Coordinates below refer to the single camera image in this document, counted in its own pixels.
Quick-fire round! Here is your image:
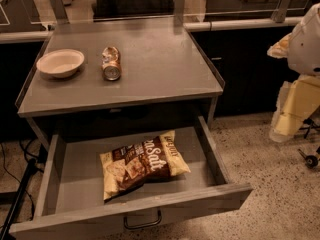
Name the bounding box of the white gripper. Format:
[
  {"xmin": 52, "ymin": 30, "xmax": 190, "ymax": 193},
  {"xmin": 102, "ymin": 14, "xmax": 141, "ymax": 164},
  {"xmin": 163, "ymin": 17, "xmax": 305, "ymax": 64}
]
[{"xmin": 267, "ymin": 3, "xmax": 320, "ymax": 143}]

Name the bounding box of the brown chip bag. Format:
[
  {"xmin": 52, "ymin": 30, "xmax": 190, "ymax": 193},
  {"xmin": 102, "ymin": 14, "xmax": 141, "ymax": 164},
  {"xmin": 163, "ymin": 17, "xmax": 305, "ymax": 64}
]
[{"xmin": 100, "ymin": 130, "xmax": 190, "ymax": 201}]

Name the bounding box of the grey counter cabinet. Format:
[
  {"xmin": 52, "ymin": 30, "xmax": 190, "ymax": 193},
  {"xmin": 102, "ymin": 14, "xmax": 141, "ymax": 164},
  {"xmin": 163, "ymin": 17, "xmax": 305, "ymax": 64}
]
[{"xmin": 15, "ymin": 16, "xmax": 226, "ymax": 152}]

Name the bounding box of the grey open drawer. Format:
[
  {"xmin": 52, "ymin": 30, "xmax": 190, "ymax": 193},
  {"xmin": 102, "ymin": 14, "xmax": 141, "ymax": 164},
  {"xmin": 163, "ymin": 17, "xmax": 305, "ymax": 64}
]
[{"xmin": 10, "ymin": 117, "xmax": 252, "ymax": 240}]

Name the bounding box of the black caster wheel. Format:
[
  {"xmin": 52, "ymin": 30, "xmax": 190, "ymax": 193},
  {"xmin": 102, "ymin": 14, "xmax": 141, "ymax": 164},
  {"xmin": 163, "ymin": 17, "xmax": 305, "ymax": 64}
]
[{"xmin": 298, "ymin": 146, "xmax": 320, "ymax": 169}]

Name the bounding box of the crushed soda can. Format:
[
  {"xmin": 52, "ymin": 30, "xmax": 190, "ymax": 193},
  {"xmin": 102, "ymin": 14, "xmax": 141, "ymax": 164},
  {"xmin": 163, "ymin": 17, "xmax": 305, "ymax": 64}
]
[{"xmin": 102, "ymin": 47, "xmax": 122, "ymax": 81}]

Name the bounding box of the white paper bowl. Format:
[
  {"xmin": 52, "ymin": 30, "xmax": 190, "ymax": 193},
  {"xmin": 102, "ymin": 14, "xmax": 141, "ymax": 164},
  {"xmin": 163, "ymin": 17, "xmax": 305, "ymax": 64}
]
[{"xmin": 36, "ymin": 49, "xmax": 85, "ymax": 78}]

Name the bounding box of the black pole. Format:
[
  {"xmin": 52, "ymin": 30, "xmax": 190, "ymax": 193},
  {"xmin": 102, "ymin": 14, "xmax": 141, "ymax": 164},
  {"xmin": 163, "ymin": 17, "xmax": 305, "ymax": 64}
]
[{"xmin": 0, "ymin": 159, "xmax": 36, "ymax": 240}]

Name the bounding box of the white horizontal rail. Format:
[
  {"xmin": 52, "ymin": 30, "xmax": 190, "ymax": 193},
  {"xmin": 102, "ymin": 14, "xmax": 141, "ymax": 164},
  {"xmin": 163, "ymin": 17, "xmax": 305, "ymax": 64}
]
[{"xmin": 0, "ymin": 17, "xmax": 302, "ymax": 44}]

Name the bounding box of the black drawer handle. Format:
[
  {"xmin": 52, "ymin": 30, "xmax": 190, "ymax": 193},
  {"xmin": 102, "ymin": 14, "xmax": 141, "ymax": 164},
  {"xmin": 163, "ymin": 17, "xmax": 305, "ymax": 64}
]
[{"xmin": 123, "ymin": 209, "xmax": 162, "ymax": 230}]

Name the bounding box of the black floor cable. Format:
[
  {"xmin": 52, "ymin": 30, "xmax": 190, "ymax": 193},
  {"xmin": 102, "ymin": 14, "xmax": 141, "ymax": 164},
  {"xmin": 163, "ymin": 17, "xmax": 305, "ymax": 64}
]
[{"xmin": 0, "ymin": 138, "xmax": 41, "ymax": 225}]

